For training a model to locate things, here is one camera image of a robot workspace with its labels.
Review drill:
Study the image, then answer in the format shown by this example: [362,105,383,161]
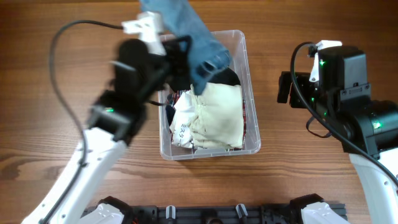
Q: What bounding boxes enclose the blue denim jeans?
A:
[140,0,231,95]

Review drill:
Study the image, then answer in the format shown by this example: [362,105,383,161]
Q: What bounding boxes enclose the plaid flannel shirt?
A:
[167,90,245,149]

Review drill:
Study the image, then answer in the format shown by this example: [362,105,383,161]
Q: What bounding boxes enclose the white printed t-shirt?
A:
[169,90,195,149]

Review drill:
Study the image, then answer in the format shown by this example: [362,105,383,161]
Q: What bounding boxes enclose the black garment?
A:
[209,68,241,86]

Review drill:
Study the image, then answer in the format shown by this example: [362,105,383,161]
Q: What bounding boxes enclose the cream yellow shirt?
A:
[188,83,244,149]

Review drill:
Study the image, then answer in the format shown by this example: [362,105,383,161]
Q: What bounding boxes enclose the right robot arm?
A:
[277,42,397,223]

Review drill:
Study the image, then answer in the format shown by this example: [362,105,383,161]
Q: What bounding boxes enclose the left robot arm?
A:
[23,36,192,223]

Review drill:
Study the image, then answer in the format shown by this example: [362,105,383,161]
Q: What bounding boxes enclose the clear plastic storage bin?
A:
[159,30,261,161]

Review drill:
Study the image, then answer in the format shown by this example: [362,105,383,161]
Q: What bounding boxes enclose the right black camera cable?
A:
[289,41,398,187]

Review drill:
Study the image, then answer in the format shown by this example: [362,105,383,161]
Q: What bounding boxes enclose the black camera cable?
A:
[39,20,125,224]
[289,41,398,187]

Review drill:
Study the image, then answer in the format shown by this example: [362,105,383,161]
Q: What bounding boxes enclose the left black camera cable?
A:
[39,20,125,224]

